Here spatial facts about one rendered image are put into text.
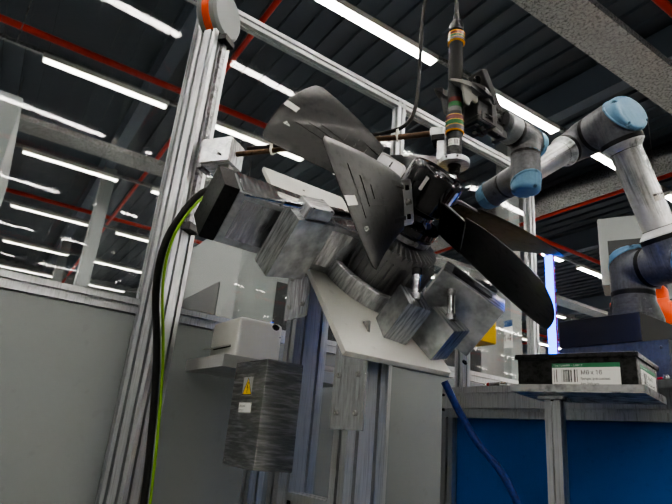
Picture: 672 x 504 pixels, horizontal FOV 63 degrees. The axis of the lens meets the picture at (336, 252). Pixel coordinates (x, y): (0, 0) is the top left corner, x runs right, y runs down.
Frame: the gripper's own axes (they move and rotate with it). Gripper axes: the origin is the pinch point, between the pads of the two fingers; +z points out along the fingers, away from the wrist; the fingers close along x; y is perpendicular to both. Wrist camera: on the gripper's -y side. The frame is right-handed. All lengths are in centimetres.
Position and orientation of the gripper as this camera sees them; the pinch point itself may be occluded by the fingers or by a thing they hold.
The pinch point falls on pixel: (446, 84)
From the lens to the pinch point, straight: 136.8
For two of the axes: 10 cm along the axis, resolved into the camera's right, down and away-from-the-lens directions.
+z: -8.1, -2.6, -5.3
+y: -0.9, 9.4, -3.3
